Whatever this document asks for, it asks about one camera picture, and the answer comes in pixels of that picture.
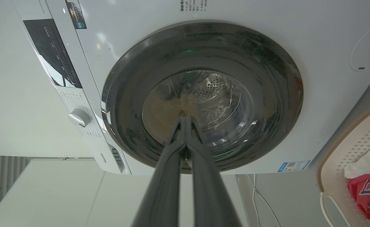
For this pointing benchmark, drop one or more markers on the silver washing machine dial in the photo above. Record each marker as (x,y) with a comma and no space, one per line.
(79,117)

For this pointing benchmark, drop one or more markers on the white cabinet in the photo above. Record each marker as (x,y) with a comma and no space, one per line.
(62,195)

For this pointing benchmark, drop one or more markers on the red patterned garment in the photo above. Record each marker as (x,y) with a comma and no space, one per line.
(369,194)

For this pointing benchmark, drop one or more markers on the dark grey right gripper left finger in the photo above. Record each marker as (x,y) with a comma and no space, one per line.
(159,192)

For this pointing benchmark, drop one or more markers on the white front-load washing machine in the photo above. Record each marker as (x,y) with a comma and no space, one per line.
(324,47)

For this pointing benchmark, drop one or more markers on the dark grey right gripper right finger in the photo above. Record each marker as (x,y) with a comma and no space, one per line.
(210,195)

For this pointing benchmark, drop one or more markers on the white cloth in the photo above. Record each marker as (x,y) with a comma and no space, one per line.
(366,164)

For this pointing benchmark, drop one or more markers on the beige plastic laundry basket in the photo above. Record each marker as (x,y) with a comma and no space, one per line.
(336,164)

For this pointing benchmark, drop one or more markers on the round dark washing machine door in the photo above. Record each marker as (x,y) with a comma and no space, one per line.
(204,94)

